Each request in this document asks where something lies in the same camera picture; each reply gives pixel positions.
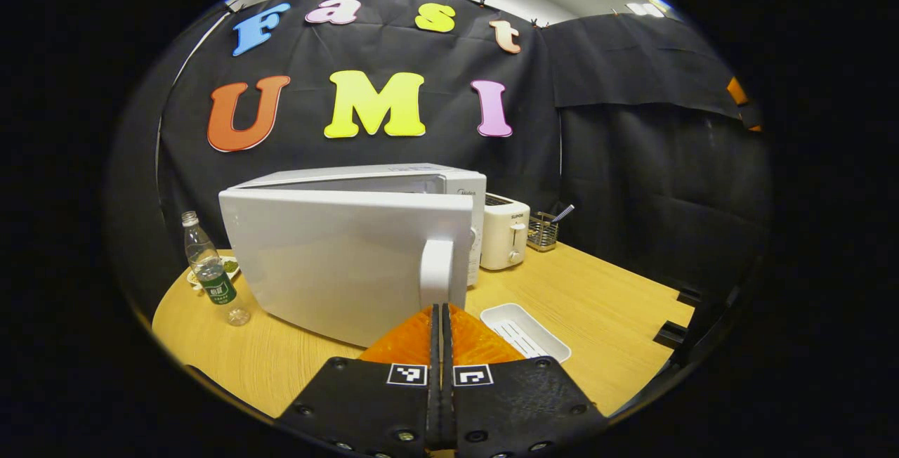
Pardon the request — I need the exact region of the clear green label water bottle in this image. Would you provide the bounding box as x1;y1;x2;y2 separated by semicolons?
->
181;211;251;327

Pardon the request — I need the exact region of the white microwave oven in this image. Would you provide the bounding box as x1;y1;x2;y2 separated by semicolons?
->
218;163;487;348

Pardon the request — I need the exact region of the wire utensil holder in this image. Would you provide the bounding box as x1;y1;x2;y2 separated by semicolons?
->
527;212;560;252

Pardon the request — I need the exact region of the white divided plate of beans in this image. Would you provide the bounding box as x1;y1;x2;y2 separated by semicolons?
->
186;256;242;289

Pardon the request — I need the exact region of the black backdrop cloth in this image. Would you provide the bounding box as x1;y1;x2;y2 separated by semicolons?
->
105;0;773;318

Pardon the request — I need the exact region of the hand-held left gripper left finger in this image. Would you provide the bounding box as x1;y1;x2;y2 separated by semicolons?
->
276;303;442;458

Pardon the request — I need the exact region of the small white rectangular tray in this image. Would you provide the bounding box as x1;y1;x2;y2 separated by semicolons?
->
480;303;572;364

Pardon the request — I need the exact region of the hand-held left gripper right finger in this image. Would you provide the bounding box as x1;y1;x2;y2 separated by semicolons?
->
442;302;608;458

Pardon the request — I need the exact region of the white toaster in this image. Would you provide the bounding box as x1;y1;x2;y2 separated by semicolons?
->
480;192;531;271

